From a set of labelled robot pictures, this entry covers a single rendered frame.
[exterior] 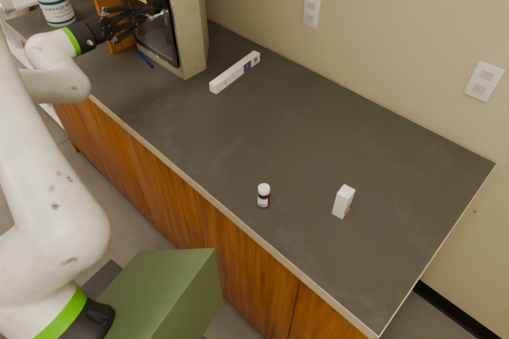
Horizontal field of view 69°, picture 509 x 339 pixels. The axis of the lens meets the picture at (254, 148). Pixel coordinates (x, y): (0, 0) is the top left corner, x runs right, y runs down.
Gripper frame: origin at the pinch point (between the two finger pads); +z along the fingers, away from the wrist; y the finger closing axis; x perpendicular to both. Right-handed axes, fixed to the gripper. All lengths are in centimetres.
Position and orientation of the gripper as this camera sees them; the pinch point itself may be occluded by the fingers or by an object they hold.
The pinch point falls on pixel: (142, 13)
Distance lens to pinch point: 142.8
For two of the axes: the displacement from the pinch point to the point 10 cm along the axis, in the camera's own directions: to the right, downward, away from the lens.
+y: -0.3, -7.2, -6.9
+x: -7.2, -4.6, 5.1
